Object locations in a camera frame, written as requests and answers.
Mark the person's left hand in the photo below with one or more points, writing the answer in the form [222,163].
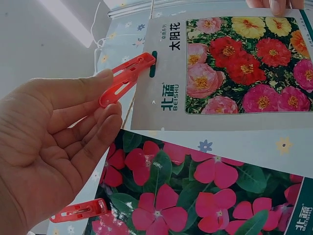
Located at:
[27,137]

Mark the person's right hand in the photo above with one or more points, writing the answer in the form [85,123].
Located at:
[276,3]

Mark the person's right fingers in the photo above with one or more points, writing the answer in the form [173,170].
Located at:
[276,6]

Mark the person's left thumb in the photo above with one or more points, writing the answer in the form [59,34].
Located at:
[75,90]

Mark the person's left fingers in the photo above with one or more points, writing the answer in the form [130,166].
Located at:
[95,142]

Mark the red plastic clip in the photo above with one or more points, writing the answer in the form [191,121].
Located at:
[130,76]
[94,211]

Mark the multicoloured flower seed packet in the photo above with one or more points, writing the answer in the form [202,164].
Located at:
[234,120]

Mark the pink flower seed packet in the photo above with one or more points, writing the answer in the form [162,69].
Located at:
[157,200]

